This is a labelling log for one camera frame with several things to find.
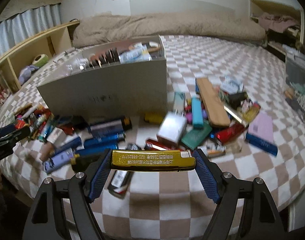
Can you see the green avocado plush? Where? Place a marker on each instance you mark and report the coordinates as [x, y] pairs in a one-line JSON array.
[[40, 60]]

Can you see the pink card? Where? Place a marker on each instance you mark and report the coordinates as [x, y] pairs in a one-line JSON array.
[[262, 127]]

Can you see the grey curtain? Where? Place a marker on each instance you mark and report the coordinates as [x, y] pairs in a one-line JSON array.
[[27, 24]]

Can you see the shiny blue lighter front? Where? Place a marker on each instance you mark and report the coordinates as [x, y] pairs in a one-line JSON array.
[[95, 150]]

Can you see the teal lighter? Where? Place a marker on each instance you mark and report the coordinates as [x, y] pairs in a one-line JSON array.
[[197, 113]]

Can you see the yellow lighter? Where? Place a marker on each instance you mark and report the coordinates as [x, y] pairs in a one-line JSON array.
[[154, 118]]

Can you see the red lighter right pile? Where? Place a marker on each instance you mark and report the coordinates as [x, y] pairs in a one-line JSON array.
[[227, 135]]

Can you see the beige quilted duvet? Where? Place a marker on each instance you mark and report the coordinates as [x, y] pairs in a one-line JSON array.
[[106, 28]]

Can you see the white shoe box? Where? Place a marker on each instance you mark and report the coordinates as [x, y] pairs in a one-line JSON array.
[[94, 84]]

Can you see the gold lighter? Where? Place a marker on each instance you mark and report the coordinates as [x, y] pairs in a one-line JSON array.
[[152, 161]]

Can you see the shiny blue lighter middle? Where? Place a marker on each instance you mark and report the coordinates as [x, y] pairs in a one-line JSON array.
[[104, 140]]

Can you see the purple plush toy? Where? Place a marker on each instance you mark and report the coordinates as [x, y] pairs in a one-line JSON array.
[[26, 73]]

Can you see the silver label blue lighter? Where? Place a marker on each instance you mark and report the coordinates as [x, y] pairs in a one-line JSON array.
[[111, 126]]

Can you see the shiny blue lighter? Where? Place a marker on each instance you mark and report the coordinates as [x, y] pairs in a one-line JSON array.
[[95, 150], [104, 140]]

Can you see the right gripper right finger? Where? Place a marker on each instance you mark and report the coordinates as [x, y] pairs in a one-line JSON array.
[[260, 218]]

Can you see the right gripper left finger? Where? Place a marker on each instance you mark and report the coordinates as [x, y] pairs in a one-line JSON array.
[[47, 219]]

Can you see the wooden bedside shelf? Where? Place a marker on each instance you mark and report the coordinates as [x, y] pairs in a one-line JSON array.
[[51, 42]]

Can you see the medicine sachet in box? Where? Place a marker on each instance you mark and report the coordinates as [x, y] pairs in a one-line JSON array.
[[138, 54]]

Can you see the white charger adapter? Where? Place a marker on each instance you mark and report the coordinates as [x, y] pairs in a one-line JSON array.
[[172, 129]]

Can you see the long wooden case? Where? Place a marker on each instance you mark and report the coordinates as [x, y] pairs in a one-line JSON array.
[[217, 115]]

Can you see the lavender anime lighter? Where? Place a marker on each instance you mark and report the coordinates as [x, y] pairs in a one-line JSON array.
[[57, 161]]

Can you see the closet shelf with clothes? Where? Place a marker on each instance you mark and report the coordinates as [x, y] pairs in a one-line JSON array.
[[284, 25]]

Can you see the clear plastic storage box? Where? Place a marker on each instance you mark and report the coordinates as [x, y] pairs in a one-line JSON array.
[[294, 81]]

